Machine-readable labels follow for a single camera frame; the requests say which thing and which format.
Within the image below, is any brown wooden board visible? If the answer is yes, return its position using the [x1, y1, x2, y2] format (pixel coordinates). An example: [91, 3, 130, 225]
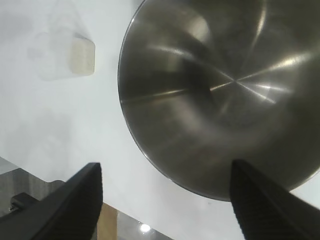
[96, 202, 118, 240]

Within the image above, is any translucent plastic measuring cup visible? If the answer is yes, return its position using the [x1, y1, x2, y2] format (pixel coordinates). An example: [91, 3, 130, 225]
[27, 4, 96, 82]

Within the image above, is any black mount bracket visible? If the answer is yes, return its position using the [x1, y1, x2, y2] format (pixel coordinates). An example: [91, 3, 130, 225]
[9, 192, 38, 213]

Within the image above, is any stainless steel mixing bowl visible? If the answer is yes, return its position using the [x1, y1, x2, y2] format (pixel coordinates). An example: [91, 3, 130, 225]
[117, 0, 320, 202]

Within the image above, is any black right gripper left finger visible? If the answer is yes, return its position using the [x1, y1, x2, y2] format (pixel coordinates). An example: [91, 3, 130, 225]
[0, 162, 103, 240]

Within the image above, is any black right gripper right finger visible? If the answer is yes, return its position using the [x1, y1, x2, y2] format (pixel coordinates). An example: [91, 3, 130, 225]
[230, 159, 320, 240]

